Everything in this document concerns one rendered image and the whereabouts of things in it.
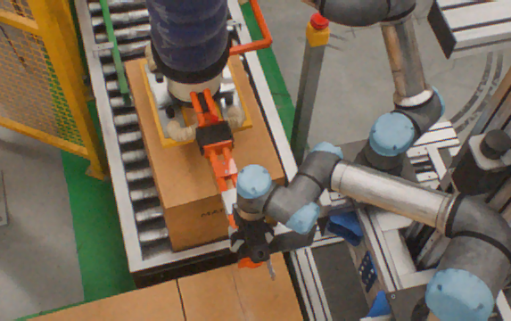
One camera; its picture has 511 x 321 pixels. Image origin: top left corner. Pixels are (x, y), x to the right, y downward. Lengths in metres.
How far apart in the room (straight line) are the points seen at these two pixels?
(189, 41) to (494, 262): 0.93
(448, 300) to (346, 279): 1.53
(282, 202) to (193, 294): 1.03
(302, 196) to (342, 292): 1.38
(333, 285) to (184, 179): 0.94
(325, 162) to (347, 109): 1.99
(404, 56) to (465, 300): 0.80
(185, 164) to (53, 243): 1.16
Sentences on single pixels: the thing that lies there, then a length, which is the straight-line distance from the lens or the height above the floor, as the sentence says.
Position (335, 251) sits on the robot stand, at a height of 0.21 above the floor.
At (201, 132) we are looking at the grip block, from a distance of 1.86.
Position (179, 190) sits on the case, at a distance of 2.08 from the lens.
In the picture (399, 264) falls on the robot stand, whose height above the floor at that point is 0.95.
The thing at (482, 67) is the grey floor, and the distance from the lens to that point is 3.79.
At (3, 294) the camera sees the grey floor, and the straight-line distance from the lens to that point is 3.10.
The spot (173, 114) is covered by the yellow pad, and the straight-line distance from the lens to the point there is 2.02.
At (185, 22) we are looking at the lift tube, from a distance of 1.69.
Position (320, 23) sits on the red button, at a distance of 2.36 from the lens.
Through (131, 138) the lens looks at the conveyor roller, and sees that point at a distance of 2.67.
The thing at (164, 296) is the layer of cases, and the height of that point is 0.54.
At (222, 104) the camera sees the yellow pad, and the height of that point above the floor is 1.10.
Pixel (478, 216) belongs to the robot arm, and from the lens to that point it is 1.33.
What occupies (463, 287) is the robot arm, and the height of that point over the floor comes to 1.68.
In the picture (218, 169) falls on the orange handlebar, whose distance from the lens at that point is 1.79.
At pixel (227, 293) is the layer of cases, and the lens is 2.36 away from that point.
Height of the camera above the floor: 2.79
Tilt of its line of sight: 61 degrees down
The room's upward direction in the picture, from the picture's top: 5 degrees clockwise
